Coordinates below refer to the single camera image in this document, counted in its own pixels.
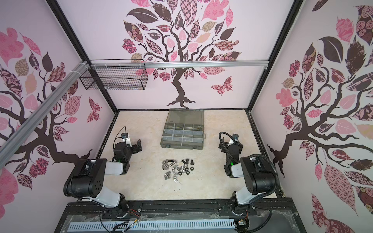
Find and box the white slotted cable duct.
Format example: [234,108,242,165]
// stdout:
[67,219,235,233]

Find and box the black wire mesh basket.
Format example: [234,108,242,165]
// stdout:
[80,58,148,91]

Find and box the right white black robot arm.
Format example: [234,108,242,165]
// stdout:
[219,139,280,216]

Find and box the grey plastic compartment organizer box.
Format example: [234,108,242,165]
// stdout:
[160,108,205,150]

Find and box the silver wing nut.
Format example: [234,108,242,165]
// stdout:
[164,171,171,180]
[173,173,181,184]

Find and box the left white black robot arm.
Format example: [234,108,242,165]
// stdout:
[63,138,142,218]

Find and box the silver bolt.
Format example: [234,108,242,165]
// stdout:
[161,159,177,170]

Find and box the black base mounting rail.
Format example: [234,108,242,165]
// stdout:
[62,198,297,219]

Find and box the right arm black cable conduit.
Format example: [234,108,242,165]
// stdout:
[219,131,280,202]

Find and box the aluminium rail on left wall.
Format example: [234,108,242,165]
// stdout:
[1,61,89,168]

